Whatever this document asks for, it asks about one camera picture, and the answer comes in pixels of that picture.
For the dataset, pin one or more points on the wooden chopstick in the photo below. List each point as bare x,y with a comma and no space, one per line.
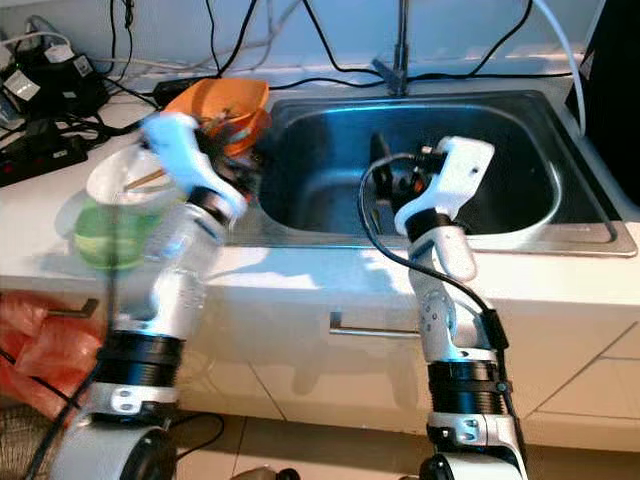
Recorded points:
148,179

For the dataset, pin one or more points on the white bowl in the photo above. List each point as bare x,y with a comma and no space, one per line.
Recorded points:
110,180

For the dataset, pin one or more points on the green plate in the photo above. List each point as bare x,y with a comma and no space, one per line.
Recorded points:
110,240

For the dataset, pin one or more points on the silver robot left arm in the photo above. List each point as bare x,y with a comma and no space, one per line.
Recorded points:
170,290

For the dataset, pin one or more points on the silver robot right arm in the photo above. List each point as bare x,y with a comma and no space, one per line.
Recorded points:
445,320

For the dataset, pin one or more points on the white kitchen cabinet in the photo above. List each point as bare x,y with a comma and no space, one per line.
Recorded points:
280,380

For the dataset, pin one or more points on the stainless steel sink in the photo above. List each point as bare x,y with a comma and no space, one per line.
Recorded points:
320,140

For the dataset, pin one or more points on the orange bowl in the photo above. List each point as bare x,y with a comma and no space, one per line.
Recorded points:
230,95

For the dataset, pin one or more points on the small black power adapter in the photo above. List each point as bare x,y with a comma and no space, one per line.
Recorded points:
172,89

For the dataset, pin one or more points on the large black power adapter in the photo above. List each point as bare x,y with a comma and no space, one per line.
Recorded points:
60,85

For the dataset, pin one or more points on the black power strip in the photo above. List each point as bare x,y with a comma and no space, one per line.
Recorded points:
40,160

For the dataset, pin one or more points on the red plastic bag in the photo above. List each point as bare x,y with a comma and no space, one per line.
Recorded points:
45,355

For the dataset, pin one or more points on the grey robot foot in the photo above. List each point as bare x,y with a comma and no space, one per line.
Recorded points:
265,474

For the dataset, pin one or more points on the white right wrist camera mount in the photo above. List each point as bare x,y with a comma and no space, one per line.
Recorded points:
455,170

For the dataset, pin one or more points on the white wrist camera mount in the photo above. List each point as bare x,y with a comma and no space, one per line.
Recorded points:
455,170
185,155

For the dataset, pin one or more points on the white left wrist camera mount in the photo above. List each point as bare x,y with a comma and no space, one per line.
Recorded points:
185,155

